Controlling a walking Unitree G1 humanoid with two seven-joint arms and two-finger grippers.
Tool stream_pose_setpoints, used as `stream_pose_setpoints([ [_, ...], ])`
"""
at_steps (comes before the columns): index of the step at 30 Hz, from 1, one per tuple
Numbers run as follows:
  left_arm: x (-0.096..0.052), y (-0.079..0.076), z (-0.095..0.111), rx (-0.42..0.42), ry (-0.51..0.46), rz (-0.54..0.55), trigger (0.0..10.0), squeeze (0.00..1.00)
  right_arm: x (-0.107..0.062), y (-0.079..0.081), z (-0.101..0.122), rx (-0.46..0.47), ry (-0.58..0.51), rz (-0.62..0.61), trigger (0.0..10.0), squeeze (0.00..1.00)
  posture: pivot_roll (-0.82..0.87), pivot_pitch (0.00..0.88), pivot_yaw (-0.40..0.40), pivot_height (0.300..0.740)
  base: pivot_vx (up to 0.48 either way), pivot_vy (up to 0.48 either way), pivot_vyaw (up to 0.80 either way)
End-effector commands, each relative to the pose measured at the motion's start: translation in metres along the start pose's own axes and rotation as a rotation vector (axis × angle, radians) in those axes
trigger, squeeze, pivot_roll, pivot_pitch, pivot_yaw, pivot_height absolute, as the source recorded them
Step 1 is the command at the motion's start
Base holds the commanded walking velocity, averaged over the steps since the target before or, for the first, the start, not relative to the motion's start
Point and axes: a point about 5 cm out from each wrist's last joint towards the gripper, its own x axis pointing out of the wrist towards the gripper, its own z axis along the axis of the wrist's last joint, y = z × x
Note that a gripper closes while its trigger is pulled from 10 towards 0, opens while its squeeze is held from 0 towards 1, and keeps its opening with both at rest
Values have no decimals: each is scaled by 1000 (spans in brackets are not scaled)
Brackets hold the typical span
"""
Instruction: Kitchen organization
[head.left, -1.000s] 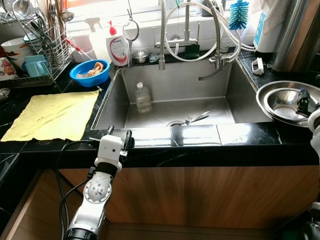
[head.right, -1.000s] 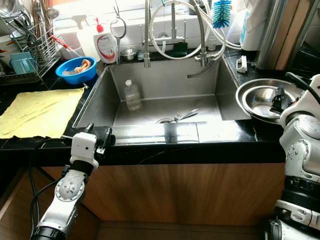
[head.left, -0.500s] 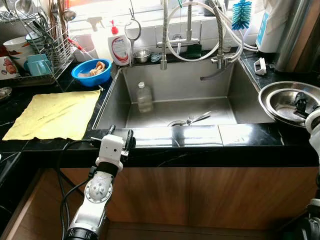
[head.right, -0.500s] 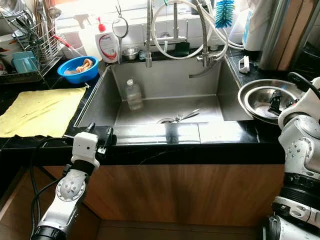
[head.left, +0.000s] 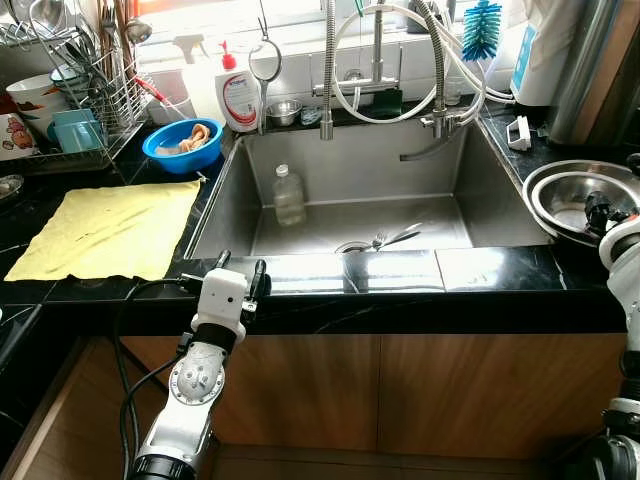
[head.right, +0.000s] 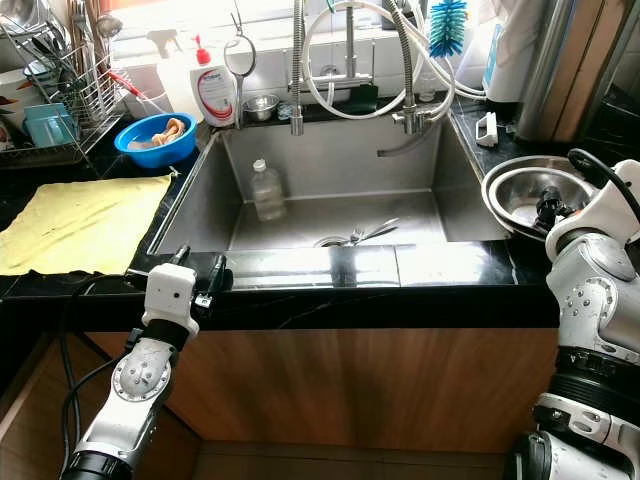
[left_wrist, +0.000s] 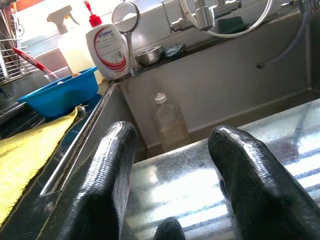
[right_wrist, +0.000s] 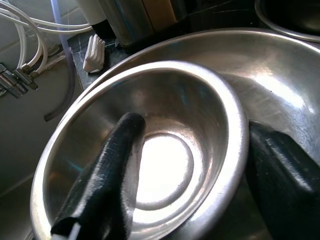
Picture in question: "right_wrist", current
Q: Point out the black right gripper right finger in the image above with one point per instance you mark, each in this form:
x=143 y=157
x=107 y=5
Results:
x=287 y=195

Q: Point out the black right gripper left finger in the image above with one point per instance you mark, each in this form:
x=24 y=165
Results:
x=100 y=187

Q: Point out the medium steel bowl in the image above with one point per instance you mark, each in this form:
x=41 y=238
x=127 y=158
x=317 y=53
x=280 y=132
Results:
x=200 y=125

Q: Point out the stainless steel sink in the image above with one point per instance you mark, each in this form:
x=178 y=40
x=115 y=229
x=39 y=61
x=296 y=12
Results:
x=25 y=150

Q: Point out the large steel basin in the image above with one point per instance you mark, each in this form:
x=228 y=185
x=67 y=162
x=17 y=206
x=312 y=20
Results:
x=262 y=75

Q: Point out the small white scrub brush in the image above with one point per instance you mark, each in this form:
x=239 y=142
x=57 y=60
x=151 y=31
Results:
x=93 y=55

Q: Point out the tall steel canister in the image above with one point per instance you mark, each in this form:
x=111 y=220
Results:
x=140 y=20

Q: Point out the white water purifier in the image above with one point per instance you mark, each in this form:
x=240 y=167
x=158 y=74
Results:
x=92 y=10

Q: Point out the steel bowl with dark inside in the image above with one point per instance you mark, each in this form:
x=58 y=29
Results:
x=287 y=15

